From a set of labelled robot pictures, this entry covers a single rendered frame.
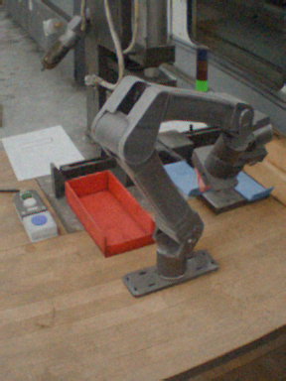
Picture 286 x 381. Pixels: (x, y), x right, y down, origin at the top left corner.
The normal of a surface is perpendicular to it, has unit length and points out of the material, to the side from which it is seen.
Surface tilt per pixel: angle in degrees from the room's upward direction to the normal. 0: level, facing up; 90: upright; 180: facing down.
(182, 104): 88
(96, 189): 90
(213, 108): 86
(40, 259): 0
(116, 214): 0
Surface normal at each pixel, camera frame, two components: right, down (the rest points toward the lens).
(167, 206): 0.54, 0.43
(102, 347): 0.00, -0.85
